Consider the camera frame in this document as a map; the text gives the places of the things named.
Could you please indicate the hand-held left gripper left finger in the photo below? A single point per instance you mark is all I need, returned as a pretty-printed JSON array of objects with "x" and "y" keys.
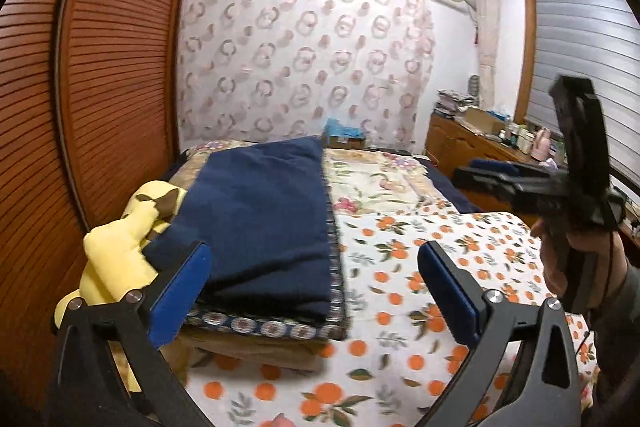
[{"x": 180, "y": 292}]

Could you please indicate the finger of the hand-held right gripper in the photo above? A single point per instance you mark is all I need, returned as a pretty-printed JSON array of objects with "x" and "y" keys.
[
  {"x": 495, "y": 166},
  {"x": 500, "y": 186}
]

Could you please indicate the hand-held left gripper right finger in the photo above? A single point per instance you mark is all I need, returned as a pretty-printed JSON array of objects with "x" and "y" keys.
[{"x": 447, "y": 297}]

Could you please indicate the navy printed t-shirt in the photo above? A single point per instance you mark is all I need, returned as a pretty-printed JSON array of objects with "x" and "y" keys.
[{"x": 260, "y": 217}]

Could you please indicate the person's right forearm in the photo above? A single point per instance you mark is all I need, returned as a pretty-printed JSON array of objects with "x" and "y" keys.
[{"x": 620, "y": 322}]

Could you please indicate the person's right hand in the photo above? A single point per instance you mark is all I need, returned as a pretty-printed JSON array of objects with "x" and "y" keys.
[{"x": 547, "y": 267}]

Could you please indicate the person's left hand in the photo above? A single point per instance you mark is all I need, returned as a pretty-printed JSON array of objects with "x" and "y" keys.
[{"x": 282, "y": 421}]

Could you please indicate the cluster of small bottles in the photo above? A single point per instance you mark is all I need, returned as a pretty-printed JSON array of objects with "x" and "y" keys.
[{"x": 515, "y": 137}]

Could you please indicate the pink bottle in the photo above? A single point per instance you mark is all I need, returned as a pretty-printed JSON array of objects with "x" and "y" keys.
[{"x": 541, "y": 147}]

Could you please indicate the navy blanket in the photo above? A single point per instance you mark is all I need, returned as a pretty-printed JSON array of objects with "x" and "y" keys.
[{"x": 460, "y": 202}]

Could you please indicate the open cardboard box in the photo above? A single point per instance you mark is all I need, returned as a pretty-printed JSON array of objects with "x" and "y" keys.
[{"x": 482, "y": 122}]

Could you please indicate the wooden sideboard cabinet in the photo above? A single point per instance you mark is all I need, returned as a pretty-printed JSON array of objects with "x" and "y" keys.
[{"x": 450, "y": 142}]

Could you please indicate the white orange-print bedsheet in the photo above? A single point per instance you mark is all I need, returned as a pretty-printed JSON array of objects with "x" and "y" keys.
[{"x": 390, "y": 257}]

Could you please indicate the yellow plush toy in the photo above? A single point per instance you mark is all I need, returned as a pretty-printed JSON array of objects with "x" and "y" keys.
[{"x": 115, "y": 257}]

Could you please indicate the stack of folded cloths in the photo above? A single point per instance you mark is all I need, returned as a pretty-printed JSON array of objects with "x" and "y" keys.
[{"x": 450, "y": 103}]

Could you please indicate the small grey fan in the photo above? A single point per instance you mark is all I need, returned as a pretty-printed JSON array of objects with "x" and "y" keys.
[{"x": 473, "y": 87}]

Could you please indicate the tan woven pillow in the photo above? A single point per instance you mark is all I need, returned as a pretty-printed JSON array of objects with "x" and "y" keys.
[{"x": 250, "y": 349}]

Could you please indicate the dark circle-patterned garment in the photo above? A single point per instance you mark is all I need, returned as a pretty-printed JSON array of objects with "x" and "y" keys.
[{"x": 270, "y": 329}]

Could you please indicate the floral quilt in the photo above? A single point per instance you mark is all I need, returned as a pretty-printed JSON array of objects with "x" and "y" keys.
[{"x": 380, "y": 182}]

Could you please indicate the beige drawn curtain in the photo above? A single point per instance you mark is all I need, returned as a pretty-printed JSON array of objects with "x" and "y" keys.
[{"x": 486, "y": 32}]

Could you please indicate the blue bag on box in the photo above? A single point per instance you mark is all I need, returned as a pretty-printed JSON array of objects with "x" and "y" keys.
[{"x": 342, "y": 134}]

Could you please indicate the sheer circle-patterned curtain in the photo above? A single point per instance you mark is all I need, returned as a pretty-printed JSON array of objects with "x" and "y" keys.
[{"x": 300, "y": 57}]

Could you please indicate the wooden louvered wardrobe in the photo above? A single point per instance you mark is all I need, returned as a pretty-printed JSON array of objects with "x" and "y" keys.
[{"x": 100, "y": 82}]

